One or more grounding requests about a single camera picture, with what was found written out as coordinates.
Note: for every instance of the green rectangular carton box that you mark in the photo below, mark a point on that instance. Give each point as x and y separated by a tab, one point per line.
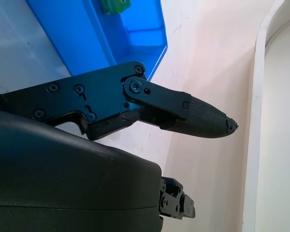
114	6

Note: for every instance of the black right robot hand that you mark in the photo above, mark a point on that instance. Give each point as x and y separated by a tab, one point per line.
62	169

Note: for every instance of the blue plastic tray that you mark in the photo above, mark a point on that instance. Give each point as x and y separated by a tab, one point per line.
86	36

